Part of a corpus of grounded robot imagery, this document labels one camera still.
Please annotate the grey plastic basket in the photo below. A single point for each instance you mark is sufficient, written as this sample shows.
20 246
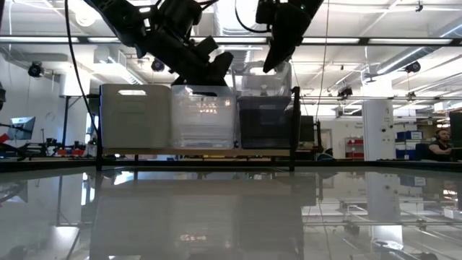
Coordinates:
159 93

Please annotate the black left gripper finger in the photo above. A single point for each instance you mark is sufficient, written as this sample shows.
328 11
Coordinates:
222 66
195 80

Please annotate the blue storage bin rack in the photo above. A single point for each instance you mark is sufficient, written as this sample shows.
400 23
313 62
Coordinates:
408 136

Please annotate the tilted computer monitor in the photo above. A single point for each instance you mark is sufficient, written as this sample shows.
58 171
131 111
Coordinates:
21 127

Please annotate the person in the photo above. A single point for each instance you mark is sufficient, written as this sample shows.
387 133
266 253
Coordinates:
440 148

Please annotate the clear plastic container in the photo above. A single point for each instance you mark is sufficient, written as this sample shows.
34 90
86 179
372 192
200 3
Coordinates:
137 126

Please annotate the silver air duct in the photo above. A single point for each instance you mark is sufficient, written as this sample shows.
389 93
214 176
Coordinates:
415 54

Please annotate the large black monitor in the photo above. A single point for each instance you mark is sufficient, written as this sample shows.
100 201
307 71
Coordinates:
456 130

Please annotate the red storage bin rack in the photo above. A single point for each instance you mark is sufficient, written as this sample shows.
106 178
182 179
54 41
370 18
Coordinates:
354 141

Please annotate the small dark monitor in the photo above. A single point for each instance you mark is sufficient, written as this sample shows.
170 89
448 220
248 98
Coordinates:
307 128

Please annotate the black aluminium table frame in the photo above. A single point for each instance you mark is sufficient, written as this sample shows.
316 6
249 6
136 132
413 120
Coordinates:
361 165

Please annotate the dark smoked plastic basket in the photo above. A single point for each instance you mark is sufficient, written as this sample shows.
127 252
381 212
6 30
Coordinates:
265 135
252 112
263 102

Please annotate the white pillar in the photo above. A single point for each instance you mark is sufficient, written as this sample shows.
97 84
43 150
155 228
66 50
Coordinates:
379 130

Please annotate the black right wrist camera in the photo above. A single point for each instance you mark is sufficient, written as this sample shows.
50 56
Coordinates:
265 12

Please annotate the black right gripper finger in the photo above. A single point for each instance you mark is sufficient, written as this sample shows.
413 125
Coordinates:
278 56

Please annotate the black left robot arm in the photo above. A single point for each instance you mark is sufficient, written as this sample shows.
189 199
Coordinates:
119 18

